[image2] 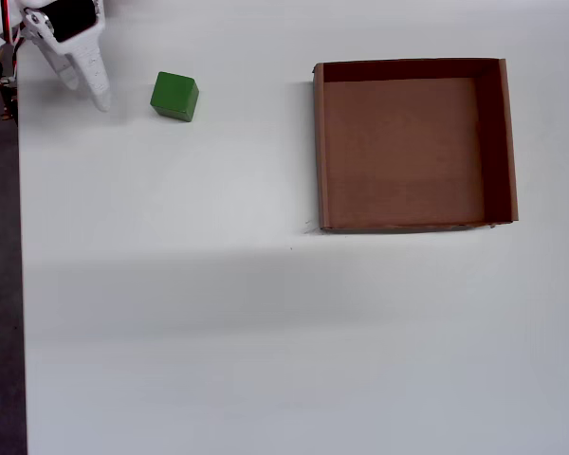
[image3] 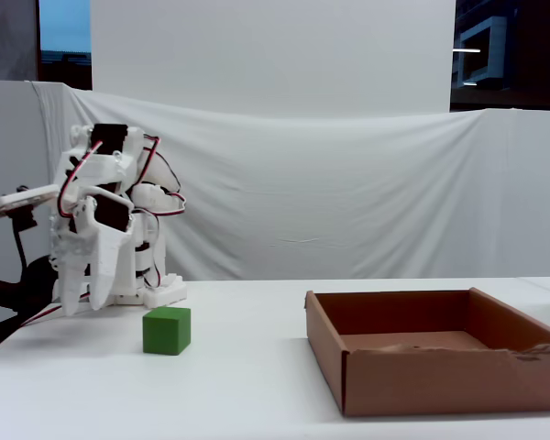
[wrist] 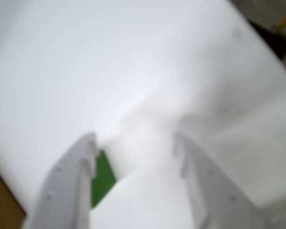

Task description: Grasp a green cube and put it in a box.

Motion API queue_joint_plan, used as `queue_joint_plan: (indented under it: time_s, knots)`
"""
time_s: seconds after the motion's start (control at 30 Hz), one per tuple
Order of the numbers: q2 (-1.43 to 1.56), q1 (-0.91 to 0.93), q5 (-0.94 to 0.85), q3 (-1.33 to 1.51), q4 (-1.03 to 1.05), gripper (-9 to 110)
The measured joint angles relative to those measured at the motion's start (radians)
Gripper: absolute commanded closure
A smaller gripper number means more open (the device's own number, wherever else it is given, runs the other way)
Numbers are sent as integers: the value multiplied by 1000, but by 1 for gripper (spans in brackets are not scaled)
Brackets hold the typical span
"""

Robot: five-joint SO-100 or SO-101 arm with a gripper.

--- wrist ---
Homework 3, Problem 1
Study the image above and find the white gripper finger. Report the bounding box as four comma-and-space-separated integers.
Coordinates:
173, 132, 266, 229
22, 132, 98, 229

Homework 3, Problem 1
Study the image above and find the green cube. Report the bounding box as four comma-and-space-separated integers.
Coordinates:
90, 150, 117, 210

